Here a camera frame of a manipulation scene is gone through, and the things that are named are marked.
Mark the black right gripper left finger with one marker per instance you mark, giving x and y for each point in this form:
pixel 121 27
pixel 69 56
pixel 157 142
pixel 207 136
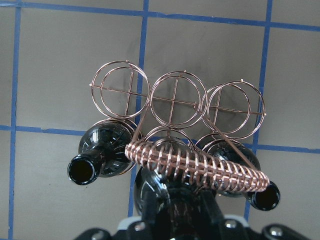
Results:
pixel 156 212

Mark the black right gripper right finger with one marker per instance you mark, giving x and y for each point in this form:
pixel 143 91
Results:
pixel 211 217

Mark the dark wine bottle in basket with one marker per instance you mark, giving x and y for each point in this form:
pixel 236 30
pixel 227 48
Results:
pixel 101 152

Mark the copper wire wine basket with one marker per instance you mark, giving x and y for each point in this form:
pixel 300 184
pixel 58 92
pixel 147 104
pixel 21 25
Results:
pixel 177 115

